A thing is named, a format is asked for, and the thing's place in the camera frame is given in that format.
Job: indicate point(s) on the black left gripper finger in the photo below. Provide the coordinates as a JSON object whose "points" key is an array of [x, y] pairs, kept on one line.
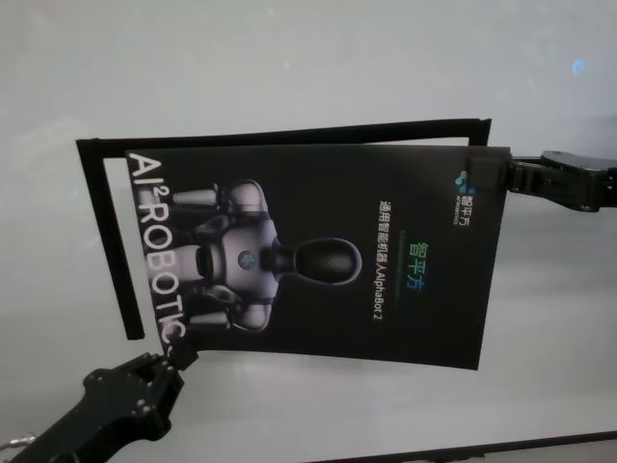
{"points": [[183, 358]]}

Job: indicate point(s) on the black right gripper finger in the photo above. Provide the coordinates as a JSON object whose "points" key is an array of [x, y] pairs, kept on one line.
{"points": [[484, 172]]}

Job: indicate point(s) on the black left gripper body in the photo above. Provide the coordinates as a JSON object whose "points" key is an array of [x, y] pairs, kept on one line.
{"points": [[130, 390]]}

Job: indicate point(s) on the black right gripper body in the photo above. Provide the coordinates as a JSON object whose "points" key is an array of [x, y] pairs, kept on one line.
{"points": [[583, 185]]}

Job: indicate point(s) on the black robot print poster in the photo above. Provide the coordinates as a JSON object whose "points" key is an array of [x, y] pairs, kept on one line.
{"points": [[337, 251]]}

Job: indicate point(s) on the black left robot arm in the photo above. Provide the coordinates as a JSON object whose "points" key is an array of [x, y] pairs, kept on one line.
{"points": [[72, 439]]}

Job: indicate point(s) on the black tape frame outline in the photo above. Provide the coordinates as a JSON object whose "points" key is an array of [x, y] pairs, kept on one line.
{"points": [[111, 241]]}

